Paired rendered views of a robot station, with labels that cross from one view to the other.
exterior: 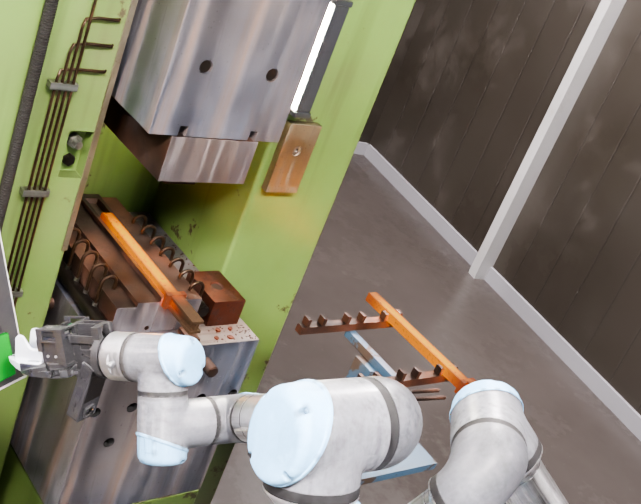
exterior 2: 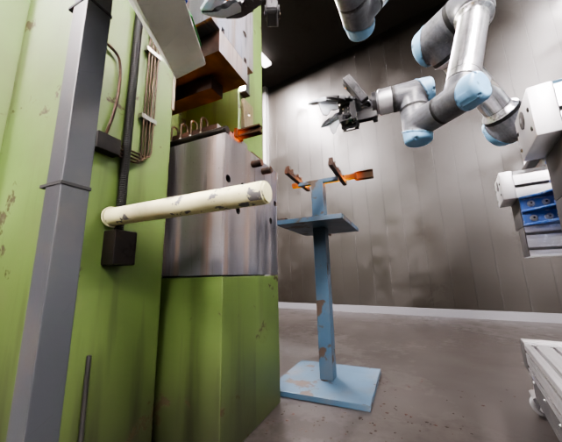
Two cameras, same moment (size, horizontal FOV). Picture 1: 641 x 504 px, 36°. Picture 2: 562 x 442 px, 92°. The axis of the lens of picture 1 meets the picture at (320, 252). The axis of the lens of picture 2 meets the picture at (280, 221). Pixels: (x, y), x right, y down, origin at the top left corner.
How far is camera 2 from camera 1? 1.84 m
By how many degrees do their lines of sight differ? 41
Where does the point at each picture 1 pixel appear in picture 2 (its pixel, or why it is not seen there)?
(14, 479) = (171, 295)
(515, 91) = not seen: hidden behind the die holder
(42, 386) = not seen: hidden behind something
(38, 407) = (178, 224)
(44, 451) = (195, 241)
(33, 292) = (160, 131)
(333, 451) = not seen: outside the picture
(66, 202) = (168, 77)
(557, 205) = (281, 267)
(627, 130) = (289, 234)
